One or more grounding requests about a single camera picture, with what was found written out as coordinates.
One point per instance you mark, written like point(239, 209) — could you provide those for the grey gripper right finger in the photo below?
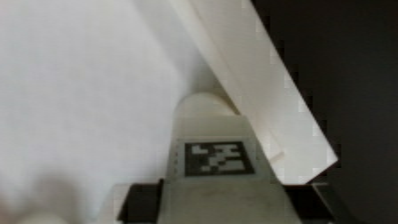
point(319, 204)

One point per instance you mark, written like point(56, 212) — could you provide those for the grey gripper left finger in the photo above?
point(132, 204)

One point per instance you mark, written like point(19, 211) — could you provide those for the white table leg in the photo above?
point(221, 187)

